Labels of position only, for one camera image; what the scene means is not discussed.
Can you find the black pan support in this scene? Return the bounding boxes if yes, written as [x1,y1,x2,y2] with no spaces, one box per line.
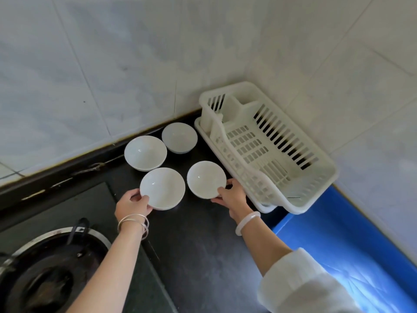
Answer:
[66,218,91,246]

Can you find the black glass gas cooktop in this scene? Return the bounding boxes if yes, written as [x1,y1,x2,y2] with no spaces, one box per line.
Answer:
[0,182,178,313]

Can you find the person's left forearm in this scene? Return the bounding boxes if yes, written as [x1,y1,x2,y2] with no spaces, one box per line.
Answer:
[67,219,147,313]

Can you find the person's left hand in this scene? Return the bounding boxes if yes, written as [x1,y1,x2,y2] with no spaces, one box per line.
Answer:
[115,188,154,223]

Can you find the person's right hand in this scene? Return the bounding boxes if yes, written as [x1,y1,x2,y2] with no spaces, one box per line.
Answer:
[211,178,253,222]

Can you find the silver bangle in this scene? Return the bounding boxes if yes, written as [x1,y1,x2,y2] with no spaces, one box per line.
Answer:
[117,214,149,232]
[121,219,150,240]

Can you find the white jade bangle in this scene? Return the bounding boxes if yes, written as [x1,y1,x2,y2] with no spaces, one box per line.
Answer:
[235,211,261,236]

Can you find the gas burner with metal ring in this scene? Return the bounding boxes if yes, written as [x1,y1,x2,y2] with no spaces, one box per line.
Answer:
[0,226,112,313]

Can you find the person's right forearm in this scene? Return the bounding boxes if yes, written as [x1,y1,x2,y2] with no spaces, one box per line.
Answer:
[237,216,294,278]

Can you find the blue cover sheet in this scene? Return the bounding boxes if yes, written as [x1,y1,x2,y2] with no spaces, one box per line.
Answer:
[272,185,417,313]

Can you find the white plastic dish rack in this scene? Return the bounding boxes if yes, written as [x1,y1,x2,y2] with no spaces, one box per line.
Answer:
[199,82,338,215]

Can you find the white ceramic bowl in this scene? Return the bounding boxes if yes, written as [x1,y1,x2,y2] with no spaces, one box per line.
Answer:
[140,167,186,211]
[187,160,227,199]
[124,135,167,172]
[161,122,198,155]

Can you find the white sleeve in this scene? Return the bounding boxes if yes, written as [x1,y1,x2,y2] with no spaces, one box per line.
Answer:
[257,247,363,313]

